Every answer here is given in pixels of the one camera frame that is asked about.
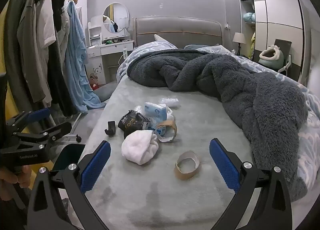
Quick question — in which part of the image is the torn brown paper ring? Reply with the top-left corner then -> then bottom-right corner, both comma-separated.
153,120 -> 178,144

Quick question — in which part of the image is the dark chair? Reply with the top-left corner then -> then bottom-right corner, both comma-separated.
273,39 -> 293,73

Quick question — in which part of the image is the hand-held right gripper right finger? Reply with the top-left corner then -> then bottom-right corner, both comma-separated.
209,138 -> 293,230

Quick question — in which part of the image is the black plastic hook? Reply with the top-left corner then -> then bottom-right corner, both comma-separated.
104,121 -> 116,137

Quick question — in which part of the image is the brown tape ring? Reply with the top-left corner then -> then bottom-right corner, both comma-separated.
175,150 -> 201,180

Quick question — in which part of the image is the white crumpled tissue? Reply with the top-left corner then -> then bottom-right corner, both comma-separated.
165,106 -> 175,123

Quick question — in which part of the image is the grey bed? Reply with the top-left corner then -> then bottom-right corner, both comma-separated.
77,16 -> 320,230

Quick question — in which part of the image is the pale pillow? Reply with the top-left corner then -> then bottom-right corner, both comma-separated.
153,34 -> 176,46

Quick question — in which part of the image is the clear plastic wrap ball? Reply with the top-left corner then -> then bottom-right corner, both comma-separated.
158,97 -> 181,109

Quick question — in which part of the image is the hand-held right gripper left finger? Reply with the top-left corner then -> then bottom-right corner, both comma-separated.
26,141 -> 112,230

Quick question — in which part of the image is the white clothes rack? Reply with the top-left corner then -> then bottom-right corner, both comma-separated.
25,0 -> 83,143

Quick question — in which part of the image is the white vanity desk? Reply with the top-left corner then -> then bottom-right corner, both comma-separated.
86,15 -> 136,83

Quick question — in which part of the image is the green white plush cushion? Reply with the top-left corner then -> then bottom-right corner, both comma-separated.
258,44 -> 285,67

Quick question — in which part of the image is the blue tissue packet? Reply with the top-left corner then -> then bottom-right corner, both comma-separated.
144,102 -> 167,131

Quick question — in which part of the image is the black hanging garment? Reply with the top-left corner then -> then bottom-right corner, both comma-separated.
34,0 -> 78,118

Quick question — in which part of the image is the white wardrobe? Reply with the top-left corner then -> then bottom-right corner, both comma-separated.
239,0 -> 306,83

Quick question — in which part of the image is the light blue robe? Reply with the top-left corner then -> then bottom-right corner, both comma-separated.
64,0 -> 107,113

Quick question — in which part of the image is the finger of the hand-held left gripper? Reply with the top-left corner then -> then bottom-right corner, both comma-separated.
6,108 -> 51,133
12,122 -> 73,151

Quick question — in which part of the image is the olive grey jacket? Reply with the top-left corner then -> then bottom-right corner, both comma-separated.
4,0 -> 53,106

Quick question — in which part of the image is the person's left hand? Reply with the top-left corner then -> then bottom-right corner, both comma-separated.
0,165 -> 33,201

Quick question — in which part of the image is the white t-shirt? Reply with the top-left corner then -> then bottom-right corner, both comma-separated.
35,0 -> 57,101

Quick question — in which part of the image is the white cloth wad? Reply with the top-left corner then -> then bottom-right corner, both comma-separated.
121,130 -> 159,166

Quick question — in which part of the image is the dark grey fuzzy blanket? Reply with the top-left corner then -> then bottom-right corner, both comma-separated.
127,48 -> 309,202

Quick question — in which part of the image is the round mirror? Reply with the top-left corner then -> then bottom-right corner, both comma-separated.
103,2 -> 131,33

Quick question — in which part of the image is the black snack packet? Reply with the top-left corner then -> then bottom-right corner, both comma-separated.
117,109 -> 151,139

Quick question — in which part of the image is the bedside lamp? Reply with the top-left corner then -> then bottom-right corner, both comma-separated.
232,32 -> 246,56

